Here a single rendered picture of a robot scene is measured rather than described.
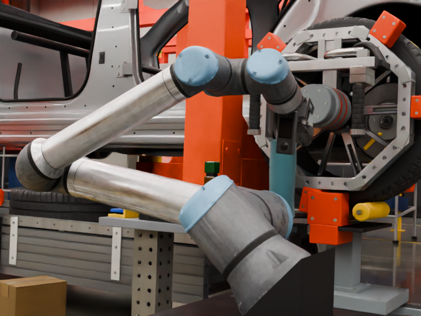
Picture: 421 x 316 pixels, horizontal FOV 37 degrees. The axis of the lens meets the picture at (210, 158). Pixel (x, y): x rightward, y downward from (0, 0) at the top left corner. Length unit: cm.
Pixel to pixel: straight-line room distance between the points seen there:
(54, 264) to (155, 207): 132
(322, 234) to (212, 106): 60
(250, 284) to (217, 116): 110
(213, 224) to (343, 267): 106
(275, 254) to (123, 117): 51
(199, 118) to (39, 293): 90
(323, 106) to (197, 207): 80
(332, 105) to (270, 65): 55
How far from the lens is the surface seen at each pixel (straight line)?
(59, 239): 286
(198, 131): 232
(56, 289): 257
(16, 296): 249
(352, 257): 231
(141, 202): 164
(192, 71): 144
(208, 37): 235
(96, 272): 274
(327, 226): 215
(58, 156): 165
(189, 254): 246
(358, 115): 190
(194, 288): 245
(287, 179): 209
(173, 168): 545
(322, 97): 203
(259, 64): 152
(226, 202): 134
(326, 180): 216
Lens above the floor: 63
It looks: 1 degrees up
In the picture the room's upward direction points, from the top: 2 degrees clockwise
